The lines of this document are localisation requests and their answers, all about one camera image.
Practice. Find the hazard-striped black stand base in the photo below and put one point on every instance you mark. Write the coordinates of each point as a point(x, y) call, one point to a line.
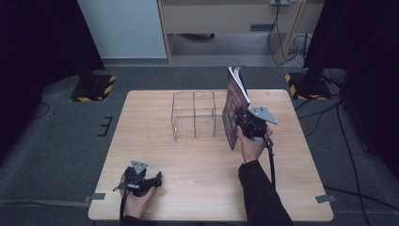
point(309, 88)
point(97, 88)

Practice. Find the person's right hand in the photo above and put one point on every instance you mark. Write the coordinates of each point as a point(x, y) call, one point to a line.
point(252, 149)

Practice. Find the dark red book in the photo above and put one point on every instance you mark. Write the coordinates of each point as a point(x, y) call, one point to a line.
point(233, 103)

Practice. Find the grey tape piece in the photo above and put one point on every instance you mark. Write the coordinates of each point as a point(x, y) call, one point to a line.
point(326, 198)
point(94, 197)

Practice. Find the grey power strip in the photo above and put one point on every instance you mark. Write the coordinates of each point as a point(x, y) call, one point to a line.
point(280, 2)

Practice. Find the black floor tape mark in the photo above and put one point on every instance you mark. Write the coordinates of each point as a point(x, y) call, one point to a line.
point(106, 126)

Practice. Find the person's left hand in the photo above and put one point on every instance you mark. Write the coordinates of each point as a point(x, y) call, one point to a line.
point(136, 204)

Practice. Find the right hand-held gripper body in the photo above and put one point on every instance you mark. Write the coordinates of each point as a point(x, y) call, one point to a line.
point(255, 121)

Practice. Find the clear acrylic divided rack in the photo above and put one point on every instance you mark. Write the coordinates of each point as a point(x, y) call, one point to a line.
point(194, 116)

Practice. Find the black curtain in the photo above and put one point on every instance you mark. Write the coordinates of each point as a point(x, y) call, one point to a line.
point(370, 62)
point(37, 47)

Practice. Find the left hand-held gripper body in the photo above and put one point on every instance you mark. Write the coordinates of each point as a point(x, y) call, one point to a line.
point(137, 179)

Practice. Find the white panel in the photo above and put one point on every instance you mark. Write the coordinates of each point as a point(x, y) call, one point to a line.
point(122, 28)

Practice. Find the light wooden desk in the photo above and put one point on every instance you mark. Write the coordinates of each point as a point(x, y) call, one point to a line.
point(219, 17)

